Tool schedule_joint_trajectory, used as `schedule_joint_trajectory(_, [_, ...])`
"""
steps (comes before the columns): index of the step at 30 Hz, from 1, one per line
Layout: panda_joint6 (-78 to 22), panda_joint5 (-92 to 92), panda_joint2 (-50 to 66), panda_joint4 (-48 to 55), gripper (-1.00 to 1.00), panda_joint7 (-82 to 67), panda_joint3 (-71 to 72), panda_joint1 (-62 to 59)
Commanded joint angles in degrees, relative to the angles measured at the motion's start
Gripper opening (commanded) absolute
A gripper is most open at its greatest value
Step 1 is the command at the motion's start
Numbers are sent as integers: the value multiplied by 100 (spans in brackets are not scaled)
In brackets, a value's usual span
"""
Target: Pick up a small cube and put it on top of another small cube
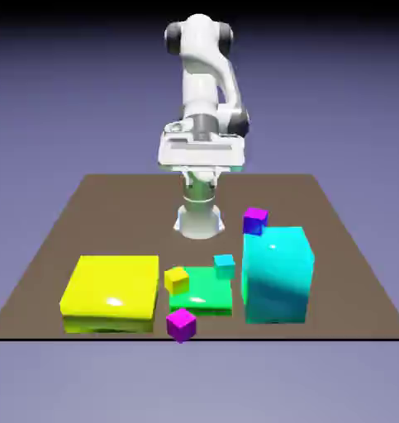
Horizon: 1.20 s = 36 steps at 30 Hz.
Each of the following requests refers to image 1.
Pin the small purple blue cube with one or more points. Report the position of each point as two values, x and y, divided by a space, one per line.
254 220

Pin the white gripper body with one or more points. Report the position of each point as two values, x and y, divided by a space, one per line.
201 153

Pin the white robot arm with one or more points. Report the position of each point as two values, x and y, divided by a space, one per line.
199 72

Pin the small cyan cube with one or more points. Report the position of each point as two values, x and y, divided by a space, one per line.
225 263

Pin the small yellow cube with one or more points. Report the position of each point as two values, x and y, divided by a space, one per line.
176 280

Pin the large cyan box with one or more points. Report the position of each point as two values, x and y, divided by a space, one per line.
275 274

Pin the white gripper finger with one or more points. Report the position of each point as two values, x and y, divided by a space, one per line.
188 176
216 176

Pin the large yellow box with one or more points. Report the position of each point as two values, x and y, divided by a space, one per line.
113 286

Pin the large green box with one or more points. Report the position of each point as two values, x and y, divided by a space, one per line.
205 290

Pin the small magenta cube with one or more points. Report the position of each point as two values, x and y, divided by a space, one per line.
181 324

